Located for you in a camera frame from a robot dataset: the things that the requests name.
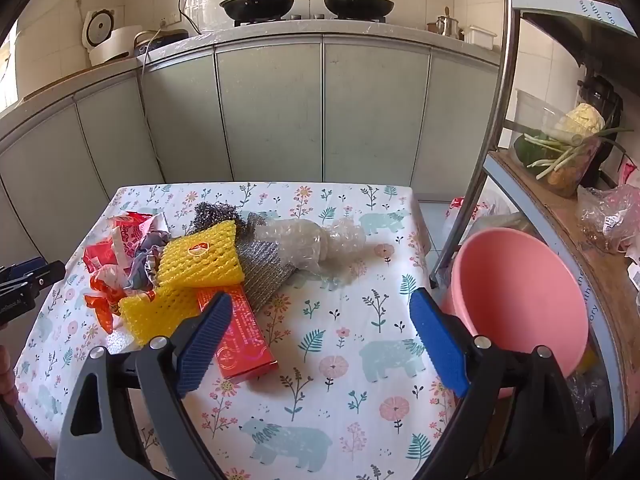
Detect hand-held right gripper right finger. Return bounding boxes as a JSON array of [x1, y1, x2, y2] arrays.
[[409, 287, 588, 480]]

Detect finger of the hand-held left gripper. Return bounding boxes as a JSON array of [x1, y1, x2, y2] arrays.
[[0, 257, 48, 283], [0, 260, 67, 297]]

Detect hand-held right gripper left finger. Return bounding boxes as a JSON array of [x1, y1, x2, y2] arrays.
[[54, 291, 235, 480]]

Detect orange and white wrapper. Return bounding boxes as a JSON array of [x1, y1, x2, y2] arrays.
[[84, 267, 126, 335]]

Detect yellow foam net red label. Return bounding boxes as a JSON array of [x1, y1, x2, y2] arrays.
[[157, 220, 247, 292]]

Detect pink plastic bucket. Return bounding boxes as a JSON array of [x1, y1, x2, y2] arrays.
[[440, 226, 591, 401]]

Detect silver mesh scouring cloth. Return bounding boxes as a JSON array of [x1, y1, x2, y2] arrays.
[[235, 212, 301, 311]]

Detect person's left hand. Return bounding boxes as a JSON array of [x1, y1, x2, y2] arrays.
[[0, 345, 21, 406]]

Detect red cardboard box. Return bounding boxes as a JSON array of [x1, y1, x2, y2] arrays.
[[196, 284, 280, 383]]

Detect plain yellow foam net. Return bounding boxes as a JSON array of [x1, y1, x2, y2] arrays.
[[117, 284, 203, 347]]

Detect red and white wrapper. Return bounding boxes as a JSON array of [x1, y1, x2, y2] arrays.
[[82, 212, 171, 273]]

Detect crumpled grey wrapper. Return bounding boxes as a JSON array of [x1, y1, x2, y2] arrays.
[[127, 232, 168, 293]]

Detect floral bear tablecloth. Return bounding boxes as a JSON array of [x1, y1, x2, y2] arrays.
[[15, 181, 476, 480]]

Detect steel wool scrubber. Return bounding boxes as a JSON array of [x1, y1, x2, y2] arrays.
[[187, 201, 248, 236]]

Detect red and white bag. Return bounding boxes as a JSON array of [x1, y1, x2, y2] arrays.
[[444, 196, 502, 242]]

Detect clear plastic bag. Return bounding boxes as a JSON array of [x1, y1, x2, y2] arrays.
[[576, 184, 640, 257]]

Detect white rice cooker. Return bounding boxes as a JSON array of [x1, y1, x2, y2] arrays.
[[81, 9, 145, 67]]

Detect clear plastic container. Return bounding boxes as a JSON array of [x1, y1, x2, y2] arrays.
[[514, 89, 607, 197]]

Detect grey kitchen cabinet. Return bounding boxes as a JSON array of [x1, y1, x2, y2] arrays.
[[0, 32, 502, 271]]

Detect dark electric pot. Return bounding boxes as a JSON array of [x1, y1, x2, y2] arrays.
[[134, 29, 191, 57]]

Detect pale napa cabbage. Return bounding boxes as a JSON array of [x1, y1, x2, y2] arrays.
[[552, 103, 607, 139]]

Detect steel storage rack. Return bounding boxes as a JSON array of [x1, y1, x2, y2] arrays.
[[429, 0, 640, 480]]

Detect black blender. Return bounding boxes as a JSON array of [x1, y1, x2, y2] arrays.
[[577, 74, 627, 189]]

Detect white plastic container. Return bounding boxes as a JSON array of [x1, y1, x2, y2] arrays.
[[464, 25, 499, 51]]

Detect steel kettle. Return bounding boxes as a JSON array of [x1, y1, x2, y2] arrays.
[[435, 7, 464, 41]]

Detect gas stove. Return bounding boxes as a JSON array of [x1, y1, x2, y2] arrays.
[[234, 12, 389, 27]]

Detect black power cord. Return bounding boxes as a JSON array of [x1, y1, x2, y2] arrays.
[[176, 0, 203, 37]]

